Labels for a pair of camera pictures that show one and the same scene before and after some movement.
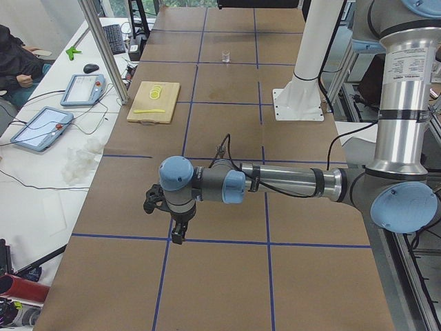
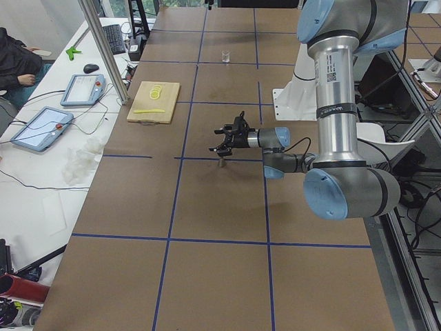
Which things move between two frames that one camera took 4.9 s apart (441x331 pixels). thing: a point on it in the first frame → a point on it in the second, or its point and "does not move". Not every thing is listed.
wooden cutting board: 167,102 does not move
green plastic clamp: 71,51 does not move
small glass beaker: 225,56 does not move
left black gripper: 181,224 → 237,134
